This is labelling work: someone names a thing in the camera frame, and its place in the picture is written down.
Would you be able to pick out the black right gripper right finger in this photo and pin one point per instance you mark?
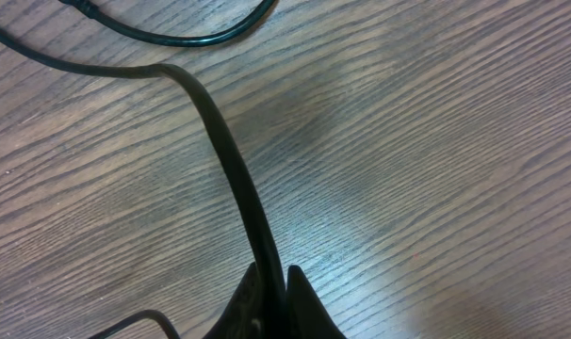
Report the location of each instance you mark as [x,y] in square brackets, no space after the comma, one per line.
[308,317]

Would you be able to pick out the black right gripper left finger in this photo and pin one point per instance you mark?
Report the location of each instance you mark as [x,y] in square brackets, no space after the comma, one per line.
[242,317]

